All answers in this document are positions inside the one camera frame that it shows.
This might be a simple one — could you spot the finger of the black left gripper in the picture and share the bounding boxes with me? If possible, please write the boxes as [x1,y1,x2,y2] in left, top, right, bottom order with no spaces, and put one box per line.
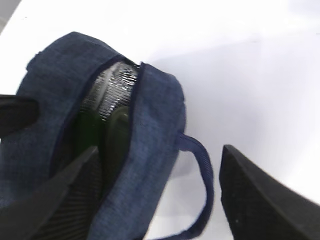
[0,94,40,137]

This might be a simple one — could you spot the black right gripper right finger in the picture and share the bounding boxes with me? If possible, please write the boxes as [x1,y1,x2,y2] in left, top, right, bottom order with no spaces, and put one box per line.
[219,145,320,240]

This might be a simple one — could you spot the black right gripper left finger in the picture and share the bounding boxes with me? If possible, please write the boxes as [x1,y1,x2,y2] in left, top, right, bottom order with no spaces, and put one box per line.
[0,146,103,240]

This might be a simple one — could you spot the navy blue fabric lunch bag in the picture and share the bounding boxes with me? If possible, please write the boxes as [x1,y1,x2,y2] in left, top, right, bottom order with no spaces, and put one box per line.
[0,32,214,240]

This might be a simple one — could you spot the glass container with green lid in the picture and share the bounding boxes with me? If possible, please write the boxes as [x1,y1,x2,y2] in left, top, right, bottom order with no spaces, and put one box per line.
[105,106,130,183]

